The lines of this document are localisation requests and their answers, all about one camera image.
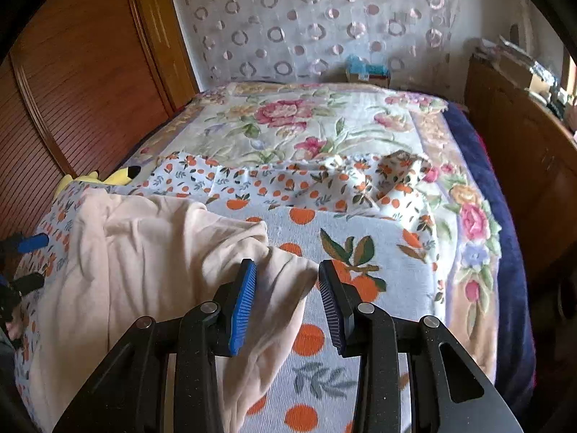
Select orange fruit print sheet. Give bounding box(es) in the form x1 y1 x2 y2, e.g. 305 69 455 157
13 150 452 433

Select floral quilted blanket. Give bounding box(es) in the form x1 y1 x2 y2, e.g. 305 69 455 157
121 81 504 380

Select wooden cabinet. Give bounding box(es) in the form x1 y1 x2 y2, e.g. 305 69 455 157
464 52 577 283

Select dark blue blanket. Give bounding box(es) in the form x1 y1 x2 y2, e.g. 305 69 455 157
444 101 532 418

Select yellow plush toy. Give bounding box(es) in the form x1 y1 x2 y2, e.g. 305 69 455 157
54 165 142 200

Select person's left hand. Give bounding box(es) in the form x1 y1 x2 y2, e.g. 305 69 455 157
6 309 26 342

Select small cardboard box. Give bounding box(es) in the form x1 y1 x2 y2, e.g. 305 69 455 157
345 71 391 89

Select blue plastic bag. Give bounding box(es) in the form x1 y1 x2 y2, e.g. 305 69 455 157
345 54 389 75

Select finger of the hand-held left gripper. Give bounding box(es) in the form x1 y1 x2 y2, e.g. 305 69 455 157
8 272 46 297
0 233 50 254

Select sheer circle pattern curtain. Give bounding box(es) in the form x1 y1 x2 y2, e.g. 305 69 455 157
164 0 466 96

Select beige printed t-shirt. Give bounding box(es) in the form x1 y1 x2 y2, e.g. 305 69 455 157
26 188 321 433

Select stack of papers and books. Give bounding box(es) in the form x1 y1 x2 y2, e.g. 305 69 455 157
473 33 565 101

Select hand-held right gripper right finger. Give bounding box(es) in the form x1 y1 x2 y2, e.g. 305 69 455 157
318 259 526 433

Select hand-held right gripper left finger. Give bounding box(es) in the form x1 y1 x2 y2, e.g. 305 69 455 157
52 258 259 433

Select wooden wardrobe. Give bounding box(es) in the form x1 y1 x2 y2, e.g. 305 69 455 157
0 0 200 246

